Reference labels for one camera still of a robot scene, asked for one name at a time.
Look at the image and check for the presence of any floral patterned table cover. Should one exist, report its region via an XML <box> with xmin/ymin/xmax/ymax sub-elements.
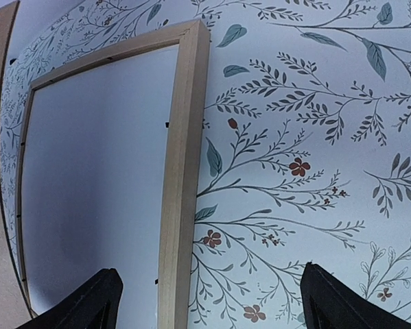
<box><xmin>0</xmin><ymin>1</ymin><xmax>411</xmax><ymax>328</ymax></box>

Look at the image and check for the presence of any light wooden picture frame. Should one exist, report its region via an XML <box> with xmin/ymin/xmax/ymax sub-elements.
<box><xmin>15</xmin><ymin>19</ymin><xmax>211</xmax><ymax>328</ymax></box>

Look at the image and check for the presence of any photo with white border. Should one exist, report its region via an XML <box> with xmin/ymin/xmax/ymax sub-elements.
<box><xmin>21</xmin><ymin>46</ymin><xmax>178</xmax><ymax>328</ymax></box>

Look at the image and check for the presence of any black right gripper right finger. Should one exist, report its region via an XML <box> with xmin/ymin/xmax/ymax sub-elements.
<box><xmin>300</xmin><ymin>262</ymin><xmax>411</xmax><ymax>329</ymax></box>

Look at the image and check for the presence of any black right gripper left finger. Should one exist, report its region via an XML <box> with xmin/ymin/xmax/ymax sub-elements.
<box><xmin>18</xmin><ymin>269</ymin><xmax>124</xmax><ymax>329</ymax></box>

